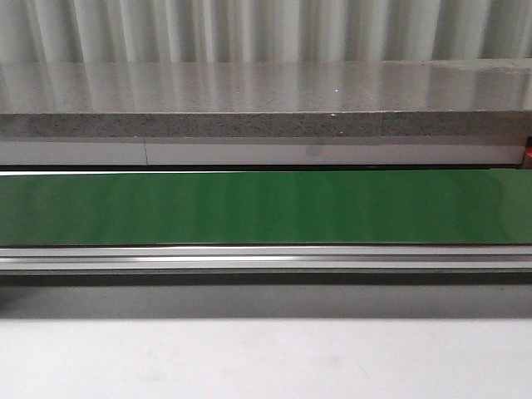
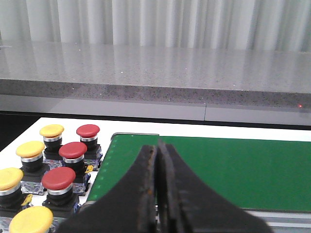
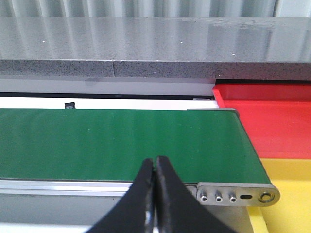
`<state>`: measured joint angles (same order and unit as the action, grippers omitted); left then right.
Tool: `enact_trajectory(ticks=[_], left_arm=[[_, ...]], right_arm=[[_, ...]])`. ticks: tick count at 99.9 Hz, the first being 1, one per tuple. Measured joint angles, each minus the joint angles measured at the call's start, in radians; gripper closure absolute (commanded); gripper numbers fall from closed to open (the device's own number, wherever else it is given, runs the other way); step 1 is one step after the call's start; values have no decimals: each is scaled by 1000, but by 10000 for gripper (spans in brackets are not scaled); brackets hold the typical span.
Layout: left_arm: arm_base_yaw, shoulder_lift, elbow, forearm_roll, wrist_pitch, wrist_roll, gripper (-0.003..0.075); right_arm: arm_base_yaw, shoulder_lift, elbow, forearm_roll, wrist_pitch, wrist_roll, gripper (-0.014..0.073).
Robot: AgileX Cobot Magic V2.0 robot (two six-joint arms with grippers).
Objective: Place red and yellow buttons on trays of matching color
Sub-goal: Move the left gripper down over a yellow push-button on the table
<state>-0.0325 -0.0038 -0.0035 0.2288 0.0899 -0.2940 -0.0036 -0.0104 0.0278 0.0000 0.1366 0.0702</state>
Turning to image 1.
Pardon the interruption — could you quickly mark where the aluminium conveyor front rail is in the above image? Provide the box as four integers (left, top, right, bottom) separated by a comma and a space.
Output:
1, 244, 531, 273

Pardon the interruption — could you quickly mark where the white pleated curtain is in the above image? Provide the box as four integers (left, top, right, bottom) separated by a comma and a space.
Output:
1, 1, 531, 63

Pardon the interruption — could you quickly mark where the grey speckled stone shelf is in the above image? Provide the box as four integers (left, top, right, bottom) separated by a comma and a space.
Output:
1, 60, 531, 138

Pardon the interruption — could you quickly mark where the green conveyor belt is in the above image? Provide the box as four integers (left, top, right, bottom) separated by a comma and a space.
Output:
1, 170, 531, 247

